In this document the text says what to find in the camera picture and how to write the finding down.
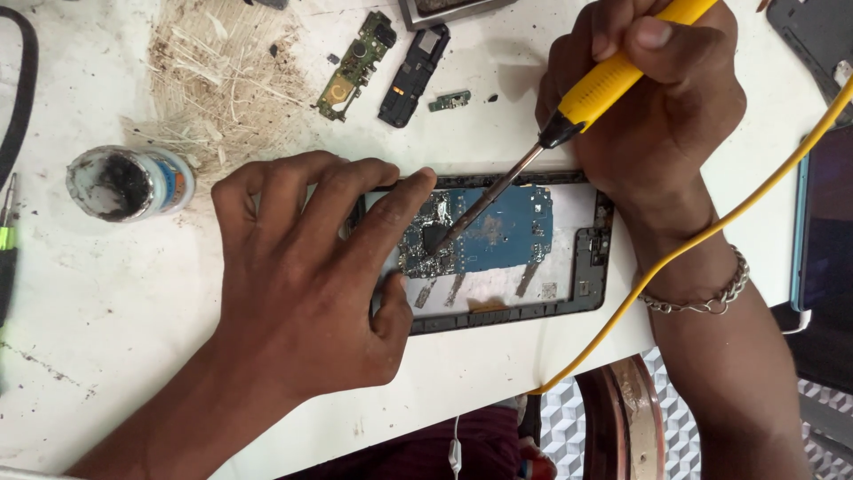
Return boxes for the person's left hand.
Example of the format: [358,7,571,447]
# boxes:
[211,151,438,409]

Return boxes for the person's right hand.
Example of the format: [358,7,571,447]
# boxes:
[535,0,747,231]

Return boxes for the yellow soldering iron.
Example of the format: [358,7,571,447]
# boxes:
[426,0,721,258]

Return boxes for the black phone frame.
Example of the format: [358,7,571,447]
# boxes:
[347,170,615,336]

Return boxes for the dark grey phone back cover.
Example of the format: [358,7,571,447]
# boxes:
[766,0,853,128]

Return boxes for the teal edged phone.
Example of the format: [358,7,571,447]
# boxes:
[790,123,853,314]

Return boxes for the blue phone circuit board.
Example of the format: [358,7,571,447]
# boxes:
[399,185,555,280]

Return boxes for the maroon trousers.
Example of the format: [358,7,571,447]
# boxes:
[280,403,527,480]

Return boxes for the white flux jar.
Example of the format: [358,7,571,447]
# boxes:
[65,145,196,224]

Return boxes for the small green connector board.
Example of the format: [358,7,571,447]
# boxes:
[428,90,472,113]

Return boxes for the green circuit board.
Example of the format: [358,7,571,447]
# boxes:
[313,10,399,123]

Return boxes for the black speaker module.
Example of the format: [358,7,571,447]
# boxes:
[378,24,452,129]

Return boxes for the black device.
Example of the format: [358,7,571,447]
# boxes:
[772,303,853,396]

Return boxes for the round brown stool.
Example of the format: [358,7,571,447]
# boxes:
[574,353,667,480]

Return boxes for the yellow soldering iron cable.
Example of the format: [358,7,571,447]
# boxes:
[530,73,853,396]

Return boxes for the silver chain bracelet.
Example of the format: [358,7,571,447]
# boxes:
[636,244,751,316]

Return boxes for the white earphone cable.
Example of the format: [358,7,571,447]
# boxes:
[448,413,464,480]

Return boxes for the green handled screwdriver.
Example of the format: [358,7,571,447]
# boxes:
[0,172,20,329]

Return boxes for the black cable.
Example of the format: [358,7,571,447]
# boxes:
[0,5,40,192]

